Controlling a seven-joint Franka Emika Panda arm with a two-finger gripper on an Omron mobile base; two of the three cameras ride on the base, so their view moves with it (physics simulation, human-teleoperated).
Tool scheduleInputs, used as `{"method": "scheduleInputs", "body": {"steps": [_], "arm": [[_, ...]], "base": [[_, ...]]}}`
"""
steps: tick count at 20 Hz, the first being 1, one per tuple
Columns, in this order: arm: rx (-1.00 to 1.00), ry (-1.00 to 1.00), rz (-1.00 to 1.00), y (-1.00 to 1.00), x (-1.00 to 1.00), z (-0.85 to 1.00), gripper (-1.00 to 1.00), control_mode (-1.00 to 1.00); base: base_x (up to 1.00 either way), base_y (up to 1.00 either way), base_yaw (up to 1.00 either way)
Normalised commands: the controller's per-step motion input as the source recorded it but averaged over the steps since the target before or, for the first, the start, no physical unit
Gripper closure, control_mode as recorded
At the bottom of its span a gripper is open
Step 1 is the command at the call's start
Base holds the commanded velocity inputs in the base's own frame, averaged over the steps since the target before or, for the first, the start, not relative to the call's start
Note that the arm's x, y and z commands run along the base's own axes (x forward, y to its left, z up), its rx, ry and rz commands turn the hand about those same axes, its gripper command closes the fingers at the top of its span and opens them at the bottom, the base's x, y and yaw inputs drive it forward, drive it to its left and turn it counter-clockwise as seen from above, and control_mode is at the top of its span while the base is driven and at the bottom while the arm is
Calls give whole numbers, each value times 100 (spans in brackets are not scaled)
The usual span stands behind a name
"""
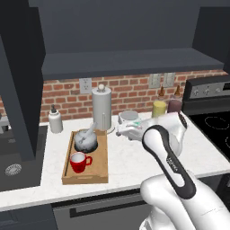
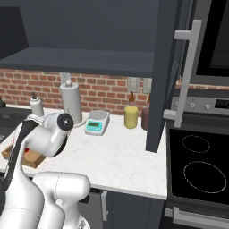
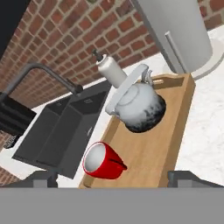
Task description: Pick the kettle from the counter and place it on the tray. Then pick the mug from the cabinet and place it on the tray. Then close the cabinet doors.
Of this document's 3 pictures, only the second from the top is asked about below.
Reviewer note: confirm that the dark red bottle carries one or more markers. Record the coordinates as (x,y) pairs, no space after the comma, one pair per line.
(145,117)

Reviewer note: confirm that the white paper towel roll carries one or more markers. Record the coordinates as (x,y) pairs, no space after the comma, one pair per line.
(71,101)

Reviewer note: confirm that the dark base cabinet door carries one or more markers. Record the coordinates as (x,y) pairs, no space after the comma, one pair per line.
(134,213)

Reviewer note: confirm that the black tap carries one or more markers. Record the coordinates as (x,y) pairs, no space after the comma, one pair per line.
(2,103)

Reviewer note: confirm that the wooden tray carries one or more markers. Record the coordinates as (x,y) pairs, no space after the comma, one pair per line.
(32,159)

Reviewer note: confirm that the yellow bottle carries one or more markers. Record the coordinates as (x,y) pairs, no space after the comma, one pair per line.
(131,117)

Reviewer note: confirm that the grey wall outlet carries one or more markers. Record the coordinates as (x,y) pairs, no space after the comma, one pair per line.
(134,85)
(147,86)
(65,77)

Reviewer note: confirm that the dark sink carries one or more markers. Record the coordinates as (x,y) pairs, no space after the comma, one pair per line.
(10,119)

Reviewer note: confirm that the dark open cabinet door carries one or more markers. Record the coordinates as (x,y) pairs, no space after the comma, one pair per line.
(162,74)

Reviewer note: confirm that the microwave oven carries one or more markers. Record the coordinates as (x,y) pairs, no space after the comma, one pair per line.
(213,38)

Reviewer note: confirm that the white dispenser bottle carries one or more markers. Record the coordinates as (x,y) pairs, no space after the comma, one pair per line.
(36,106)

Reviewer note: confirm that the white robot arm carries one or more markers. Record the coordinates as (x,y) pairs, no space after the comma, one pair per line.
(27,193)

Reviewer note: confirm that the teal and grey kitchen scale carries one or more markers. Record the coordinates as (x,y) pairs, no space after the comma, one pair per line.
(97,122)

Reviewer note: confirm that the dark wall cabinet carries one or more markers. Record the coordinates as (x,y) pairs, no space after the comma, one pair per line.
(89,38)

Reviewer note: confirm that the black hob stove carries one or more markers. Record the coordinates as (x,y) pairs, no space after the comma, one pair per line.
(199,167)

